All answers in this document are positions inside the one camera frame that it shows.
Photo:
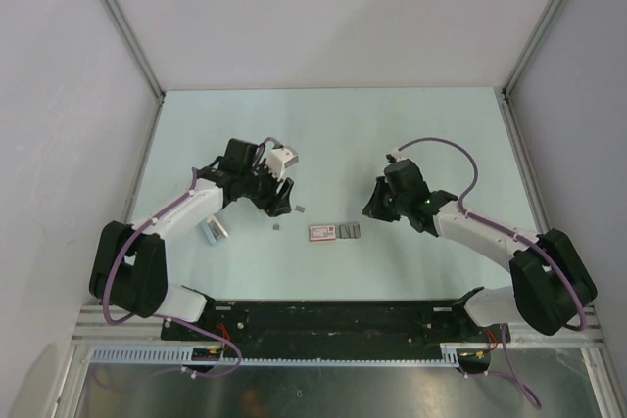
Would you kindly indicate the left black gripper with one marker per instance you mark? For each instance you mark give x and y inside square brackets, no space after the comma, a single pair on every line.
[282,204]

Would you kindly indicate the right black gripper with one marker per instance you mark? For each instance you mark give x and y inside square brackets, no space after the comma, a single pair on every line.
[373,208]

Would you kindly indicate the red staple box with tray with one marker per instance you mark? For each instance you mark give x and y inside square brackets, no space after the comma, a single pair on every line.
[330,232]

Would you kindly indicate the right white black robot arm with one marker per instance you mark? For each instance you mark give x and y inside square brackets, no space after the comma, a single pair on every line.
[550,284]

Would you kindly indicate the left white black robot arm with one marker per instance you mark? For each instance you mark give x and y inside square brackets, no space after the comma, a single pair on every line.
[130,269]

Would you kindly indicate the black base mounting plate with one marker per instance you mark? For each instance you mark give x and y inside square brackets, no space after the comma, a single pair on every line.
[339,330]

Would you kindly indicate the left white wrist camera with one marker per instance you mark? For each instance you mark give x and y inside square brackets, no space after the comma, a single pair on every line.
[279,160]

